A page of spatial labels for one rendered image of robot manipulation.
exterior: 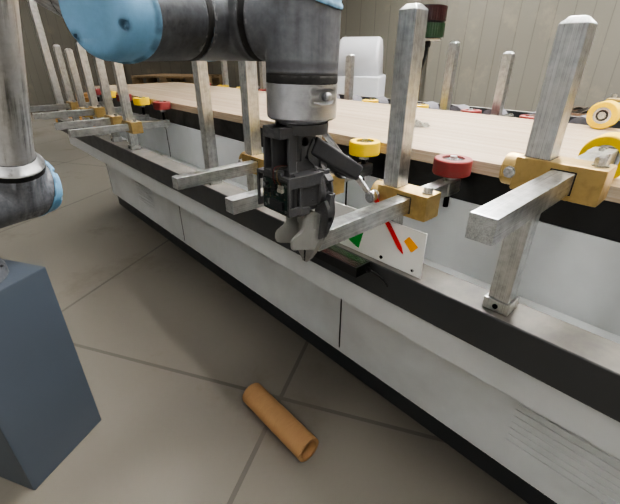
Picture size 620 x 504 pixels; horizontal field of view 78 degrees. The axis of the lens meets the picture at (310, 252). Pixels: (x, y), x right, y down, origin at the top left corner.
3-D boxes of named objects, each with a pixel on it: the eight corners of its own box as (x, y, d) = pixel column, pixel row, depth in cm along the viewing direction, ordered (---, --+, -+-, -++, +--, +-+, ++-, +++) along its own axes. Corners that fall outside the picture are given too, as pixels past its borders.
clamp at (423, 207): (423, 223, 72) (427, 197, 70) (368, 204, 81) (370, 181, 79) (439, 215, 76) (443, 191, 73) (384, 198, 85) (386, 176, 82)
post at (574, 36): (500, 329, 68) (592, 14, 46) (481, 320, 70) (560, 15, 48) (509, 320, 70) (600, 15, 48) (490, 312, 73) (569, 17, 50)
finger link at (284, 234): (270, 262, 60) (269, 206, 56) (299, 251, 63) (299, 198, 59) (282, 269, 58) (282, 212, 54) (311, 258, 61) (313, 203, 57)
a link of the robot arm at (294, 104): (305, 80, 54) (356, 84, 47) (304, 116, 56) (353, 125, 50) (252, 81, 48) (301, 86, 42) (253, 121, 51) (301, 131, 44)
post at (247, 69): (256, 222, 118) (244, 46, 96) (250, 218, 121) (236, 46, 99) (265, 219, 121) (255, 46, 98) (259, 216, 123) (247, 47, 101)
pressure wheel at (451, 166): (452, 215, 82) (462, 162, 77) (420, 205, 87) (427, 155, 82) (470, 206, 87) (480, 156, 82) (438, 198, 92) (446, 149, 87)
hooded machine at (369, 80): (340, 145, 521) (344, 38, 462) (380, 147, 508) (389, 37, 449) (329, 155, 468) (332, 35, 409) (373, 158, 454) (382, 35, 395)
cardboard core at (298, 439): (298, 449, 111) (241, 390, 131) (299, 467, 115) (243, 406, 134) (318, 433, 116) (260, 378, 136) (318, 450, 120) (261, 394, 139)
